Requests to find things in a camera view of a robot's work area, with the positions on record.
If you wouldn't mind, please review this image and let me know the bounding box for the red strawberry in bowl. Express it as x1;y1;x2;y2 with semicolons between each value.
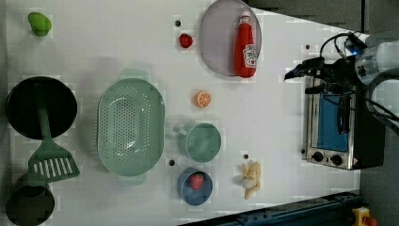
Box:
189;173;204;190

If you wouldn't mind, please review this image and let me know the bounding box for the black cup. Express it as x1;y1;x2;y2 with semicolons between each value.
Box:
6;174;56;226

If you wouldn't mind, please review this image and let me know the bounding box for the red strawberry on table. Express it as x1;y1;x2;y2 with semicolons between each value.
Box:
179;34;193;48

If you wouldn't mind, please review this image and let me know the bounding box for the banana peel toy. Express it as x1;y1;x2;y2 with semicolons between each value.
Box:
242;162;262;200

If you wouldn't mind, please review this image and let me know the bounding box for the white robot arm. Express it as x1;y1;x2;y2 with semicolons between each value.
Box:
284;32;398;126

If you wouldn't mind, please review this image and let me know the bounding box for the green colander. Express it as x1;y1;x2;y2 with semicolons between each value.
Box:
97;68;166;186

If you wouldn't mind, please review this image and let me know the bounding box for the silver toaster oven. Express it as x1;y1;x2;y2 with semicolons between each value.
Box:
305;93;386;170

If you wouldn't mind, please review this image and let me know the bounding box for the grey round plate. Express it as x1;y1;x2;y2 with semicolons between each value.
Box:
199;0;262;76

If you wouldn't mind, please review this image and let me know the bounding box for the red plush ketchup bottle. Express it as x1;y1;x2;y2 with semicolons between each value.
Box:
234;11;257;78

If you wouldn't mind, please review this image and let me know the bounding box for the blue metal frame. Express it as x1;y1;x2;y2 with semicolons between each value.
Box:
180;192;362;226

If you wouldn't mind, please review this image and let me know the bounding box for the blue bowl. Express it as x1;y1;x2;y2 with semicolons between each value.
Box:
177;168;213;206

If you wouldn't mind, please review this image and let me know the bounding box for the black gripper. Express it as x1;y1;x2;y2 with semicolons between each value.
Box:
284;57;361;94

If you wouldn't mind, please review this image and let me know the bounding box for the black round pan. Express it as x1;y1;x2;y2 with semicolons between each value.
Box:
6;76;77;139

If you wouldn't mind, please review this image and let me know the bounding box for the green slotted spatula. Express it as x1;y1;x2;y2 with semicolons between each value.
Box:
28;103;80;186

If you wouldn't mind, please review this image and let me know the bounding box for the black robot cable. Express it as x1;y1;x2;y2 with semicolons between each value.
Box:
319;31;361;59

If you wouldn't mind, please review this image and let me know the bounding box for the yellow red emergency button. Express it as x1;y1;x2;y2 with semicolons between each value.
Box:
352;207;378;226

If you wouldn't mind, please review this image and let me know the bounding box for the orange slice toy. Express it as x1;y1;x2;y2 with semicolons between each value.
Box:
195;91;212;108

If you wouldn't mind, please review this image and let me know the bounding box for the green mug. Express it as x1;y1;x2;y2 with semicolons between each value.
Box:
173;123;222;163

